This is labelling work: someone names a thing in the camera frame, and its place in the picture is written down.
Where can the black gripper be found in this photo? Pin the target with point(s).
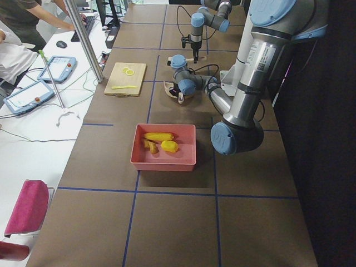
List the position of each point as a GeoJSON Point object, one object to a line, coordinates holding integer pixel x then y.
{"type": "Point", "coordinates": [174, 90]}
{"type": "Point", "coordinates": [196, 45]}

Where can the beige plastic dustpan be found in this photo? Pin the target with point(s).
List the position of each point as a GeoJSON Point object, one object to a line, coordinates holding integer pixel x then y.
{"type": "Point", "coordinates": [187, 88]}

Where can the beige hand brush black bristles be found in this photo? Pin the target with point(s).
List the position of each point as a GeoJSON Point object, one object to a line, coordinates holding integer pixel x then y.
{"type": "Point", "coordinates": [202, 58]}

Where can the tan toy ginger root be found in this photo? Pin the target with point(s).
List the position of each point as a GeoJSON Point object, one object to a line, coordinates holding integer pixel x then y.
{"type": "Point", "coordinates": [151, 146]}

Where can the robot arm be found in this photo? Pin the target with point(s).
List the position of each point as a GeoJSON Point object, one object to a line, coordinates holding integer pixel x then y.
{"type": "Point", "coordinates": [213, 14]}
{"type": "Point", "coordinates": [270, 26]}

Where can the pink plastic bin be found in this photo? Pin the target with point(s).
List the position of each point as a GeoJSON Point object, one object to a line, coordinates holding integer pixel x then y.
{"type": "Point", "coordinates": [182, 160]}

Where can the yellow plastic toy knife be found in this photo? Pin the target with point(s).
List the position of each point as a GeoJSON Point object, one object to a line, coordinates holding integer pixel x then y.
{"type": "Point", "coordinates": [123, 87]}

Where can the wooden cutting board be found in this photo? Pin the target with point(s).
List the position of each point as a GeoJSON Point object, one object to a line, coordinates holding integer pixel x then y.
{"type": "Point", "coordinates": [118, 78]}

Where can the far blue teach pendant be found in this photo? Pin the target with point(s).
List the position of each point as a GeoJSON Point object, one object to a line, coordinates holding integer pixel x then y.
{"type": "Point", "coordinates": [61, 67]}

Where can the blue teach pendant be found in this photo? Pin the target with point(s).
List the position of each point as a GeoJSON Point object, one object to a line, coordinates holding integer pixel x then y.
{"type": "Point", "coordinates": [61, 67]}
{"type": "Point", "coordinates": [29, 98]}

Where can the black computer mouse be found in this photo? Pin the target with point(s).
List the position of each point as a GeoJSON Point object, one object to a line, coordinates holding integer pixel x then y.
{"type": "Point", "coordinates": [61, 44]}

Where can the thin metal rod stand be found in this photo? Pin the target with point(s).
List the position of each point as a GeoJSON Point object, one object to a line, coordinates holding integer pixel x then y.
{"type": "Point", "coordinates": [66, 111]}

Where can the near blue teach pendant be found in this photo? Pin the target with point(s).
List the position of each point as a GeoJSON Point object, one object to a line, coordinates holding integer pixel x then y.
{"type": "Point", "coordinates": [29, 98]}

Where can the person in white shirt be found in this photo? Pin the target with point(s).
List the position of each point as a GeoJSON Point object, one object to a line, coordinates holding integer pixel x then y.
{"type": "Point", "coordinates": [15, 57]}

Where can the person in dark shirt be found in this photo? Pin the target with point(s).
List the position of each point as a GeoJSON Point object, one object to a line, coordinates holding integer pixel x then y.
{"type": "Point", "coordinates": [22, 18]}

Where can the magenta cloth on stand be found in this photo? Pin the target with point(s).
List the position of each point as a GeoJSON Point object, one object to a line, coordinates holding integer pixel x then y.
{"type": "Point", "coordinates": [30, 208]}

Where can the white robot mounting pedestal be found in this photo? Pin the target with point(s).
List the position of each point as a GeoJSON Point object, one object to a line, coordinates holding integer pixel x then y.
{"type": "Point", "coordinates": [230, 78]}

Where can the aluminium frame post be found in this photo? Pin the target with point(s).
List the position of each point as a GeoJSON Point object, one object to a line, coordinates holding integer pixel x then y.
{"type": "Point", "coordinates": [84, 39]}

